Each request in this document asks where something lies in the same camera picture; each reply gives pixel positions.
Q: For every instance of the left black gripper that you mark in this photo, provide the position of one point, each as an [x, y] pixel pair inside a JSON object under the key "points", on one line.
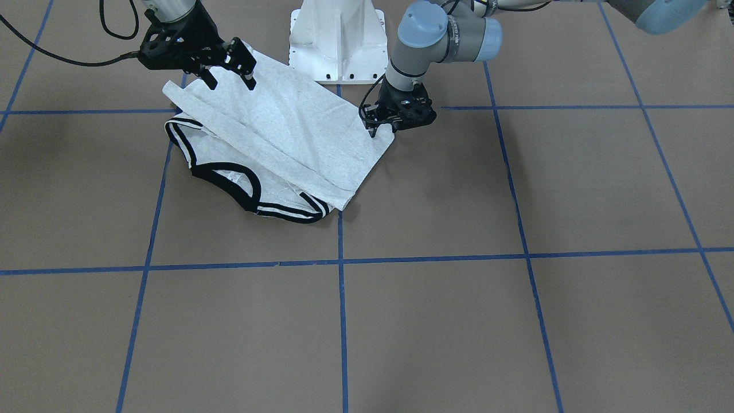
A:
{"points": [[393, 92]]}

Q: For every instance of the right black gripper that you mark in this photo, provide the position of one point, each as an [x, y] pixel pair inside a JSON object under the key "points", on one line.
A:
{"points": [[202, 30]]}

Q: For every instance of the white cartoon print t-shirt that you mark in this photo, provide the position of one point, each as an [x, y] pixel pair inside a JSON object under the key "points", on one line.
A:
{"points": [[288, 149]]}

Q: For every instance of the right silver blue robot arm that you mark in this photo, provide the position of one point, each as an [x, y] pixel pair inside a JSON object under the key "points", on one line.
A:
{"points": [[182, 36]]}

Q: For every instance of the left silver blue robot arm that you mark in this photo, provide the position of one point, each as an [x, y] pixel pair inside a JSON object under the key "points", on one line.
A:
{"points": [[434, 32]]}

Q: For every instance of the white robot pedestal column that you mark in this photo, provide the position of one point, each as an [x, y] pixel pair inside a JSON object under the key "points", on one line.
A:
{"points": [[338, 42]]}

